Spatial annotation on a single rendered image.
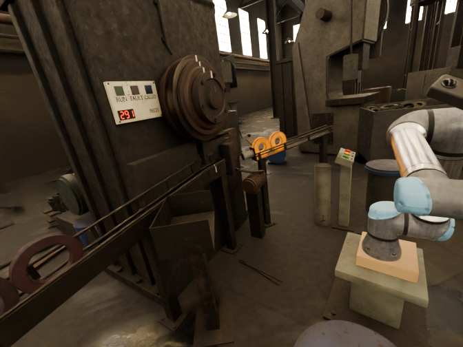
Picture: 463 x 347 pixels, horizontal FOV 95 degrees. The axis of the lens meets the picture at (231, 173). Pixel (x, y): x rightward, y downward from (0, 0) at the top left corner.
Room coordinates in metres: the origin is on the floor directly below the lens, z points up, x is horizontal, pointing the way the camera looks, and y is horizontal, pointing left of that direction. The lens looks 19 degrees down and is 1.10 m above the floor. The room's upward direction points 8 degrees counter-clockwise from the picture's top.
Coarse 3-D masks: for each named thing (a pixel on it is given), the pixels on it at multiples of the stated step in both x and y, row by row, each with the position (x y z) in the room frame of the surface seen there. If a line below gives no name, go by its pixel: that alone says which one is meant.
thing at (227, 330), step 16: (192, 192) 0.90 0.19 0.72; (208, 192) 0.90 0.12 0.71; (176, 208) 0.90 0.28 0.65; (192, 208) 0.90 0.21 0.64; (208, 208) 0.90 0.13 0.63; (160, 224) 0.73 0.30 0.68; (176, 224) 0.64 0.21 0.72; (192, 224) 0.64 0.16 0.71; (208, 224) 0.64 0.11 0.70; (160, 240) 0.64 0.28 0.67; (176, 240) 0.64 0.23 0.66; (192, 240) 0.64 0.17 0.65; (208, 240) 0.64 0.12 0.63; (160, 256) 0.64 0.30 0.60; (176, 256) 0.64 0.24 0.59; (192, 256) 0.77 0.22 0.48; (208, 272) 0.80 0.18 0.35; (208, 288) 0.77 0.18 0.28; (208, 304) 0.77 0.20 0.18; (208, 320) 0.77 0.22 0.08; (224, 320) 0.81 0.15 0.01; (208, 336) 0.74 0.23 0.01; (224, 336) 0.73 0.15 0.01
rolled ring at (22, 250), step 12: (36, 240) 0.59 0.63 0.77; (48, 240) 0.60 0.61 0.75; (60, 240) 0.62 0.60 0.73; (72, 240) 0.65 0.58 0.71; (24, 252) 0.55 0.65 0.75; (36, 252) 0.57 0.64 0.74; (72, 252) 0.64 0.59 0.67; (12, 264) 0.53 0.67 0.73; (24, 264) 0.54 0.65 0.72; (12, 276) 0.52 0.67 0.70; (24, 276) 0.53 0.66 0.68; (24, 288) 0.52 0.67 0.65; (36, 288) 0.54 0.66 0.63
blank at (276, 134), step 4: (276, 132) 1.69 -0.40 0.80; (280, 132) 1.70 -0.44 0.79; (272, 136) 1.67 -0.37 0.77; (276, 136) 1.69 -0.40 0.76; (280, 136) 1.70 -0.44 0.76; (284, 136) 1.71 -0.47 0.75; (272, 140) 1.67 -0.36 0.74; (280, 140) 1.72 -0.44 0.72; (284, 140) 1.71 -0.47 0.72; (272, 144) 1.67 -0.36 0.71; (280, 148) 1.70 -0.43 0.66
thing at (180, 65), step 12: (192, 60) 1.29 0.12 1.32; (204, 60) 1.38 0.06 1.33; (180, 72) 1.20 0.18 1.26; (216, 72) 1.46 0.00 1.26; (168, 84) 1.17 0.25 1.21; (168, 96) 1.16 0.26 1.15; (168, 108) 1.17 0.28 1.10; (180, 108) 1.15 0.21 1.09; (180, 120) 1.14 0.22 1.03; (192, 132) 1.20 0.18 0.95; (216, 132) 1.38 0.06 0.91
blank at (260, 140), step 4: (256, 140) 1.62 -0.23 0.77; (260, 140) 1.64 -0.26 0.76; (264, 140) 1.65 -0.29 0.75; (268, 140) 1.66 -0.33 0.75; (252, 144) 1.64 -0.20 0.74; (256, 144) 1.62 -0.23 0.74; (264, 144) 1.66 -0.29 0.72; (268, 144) 1.66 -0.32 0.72; (256, 148) 1.62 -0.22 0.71; (264, 148) 1.67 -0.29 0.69; (268, 148) 1.66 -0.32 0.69; (256, 152) 1.62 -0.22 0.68; (264, 152) 1.64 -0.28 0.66
